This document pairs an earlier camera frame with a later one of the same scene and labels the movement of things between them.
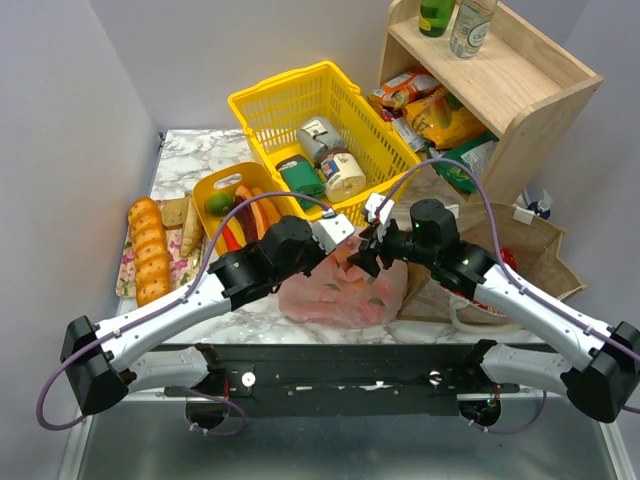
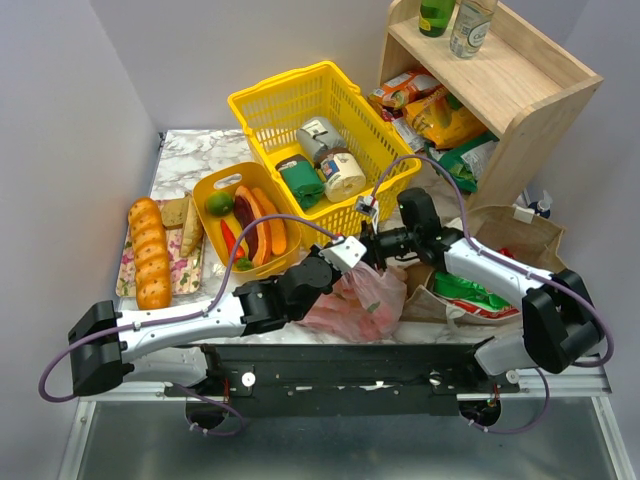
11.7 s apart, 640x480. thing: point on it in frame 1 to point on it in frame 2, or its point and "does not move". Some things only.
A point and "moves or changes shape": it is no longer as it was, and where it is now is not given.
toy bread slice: x=184 y=214 does not move
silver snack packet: x=416 y=142 does not move
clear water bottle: x=469 y=27 does not move
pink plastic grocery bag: x=344 y=295 moves or changes shape
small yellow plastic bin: x=214 y=198 does not move
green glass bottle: x=434 y=16 does not move
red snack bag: x=509 y=260 to x=489 y=313
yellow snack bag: x=438 y=117 does not move
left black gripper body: x=310 y=255 to x=347 y=270
